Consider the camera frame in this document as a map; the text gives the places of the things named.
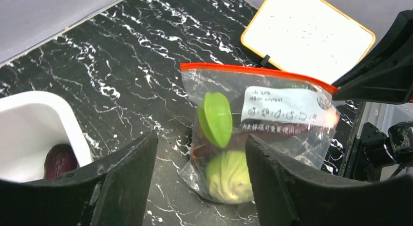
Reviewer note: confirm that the green toy cabbage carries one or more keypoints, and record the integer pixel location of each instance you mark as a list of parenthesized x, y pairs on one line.
[(227, 178)]

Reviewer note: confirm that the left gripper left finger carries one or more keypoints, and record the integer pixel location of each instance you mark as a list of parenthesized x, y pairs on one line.
[(111, 191)]

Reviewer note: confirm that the small whiteboard wooden frame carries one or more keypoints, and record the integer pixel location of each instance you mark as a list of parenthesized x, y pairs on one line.
[(307, 37)]

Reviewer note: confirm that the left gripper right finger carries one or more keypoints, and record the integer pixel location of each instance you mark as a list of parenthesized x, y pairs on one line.
[(290, 193)]

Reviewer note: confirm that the clear orange-zip bag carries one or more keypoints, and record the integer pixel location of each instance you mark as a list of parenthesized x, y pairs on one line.
[(258, 95)]

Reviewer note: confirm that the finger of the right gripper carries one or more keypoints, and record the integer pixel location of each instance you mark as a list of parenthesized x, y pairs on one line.
[(385, 75)]

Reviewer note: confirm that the white plastic bin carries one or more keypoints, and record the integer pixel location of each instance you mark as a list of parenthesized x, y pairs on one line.
[(31, 123)]

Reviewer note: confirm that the black marble table mat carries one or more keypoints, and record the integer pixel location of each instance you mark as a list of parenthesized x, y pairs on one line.
[(120, 73)]

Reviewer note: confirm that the green toy starfruit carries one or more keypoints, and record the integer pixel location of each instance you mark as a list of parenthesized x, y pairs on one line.
[(215, 119)]

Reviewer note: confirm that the purple toy eggplant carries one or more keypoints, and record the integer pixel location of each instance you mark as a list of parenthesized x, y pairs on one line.
[(59, 160)]

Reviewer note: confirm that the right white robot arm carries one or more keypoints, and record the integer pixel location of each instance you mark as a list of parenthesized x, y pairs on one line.
[(374, 148)]

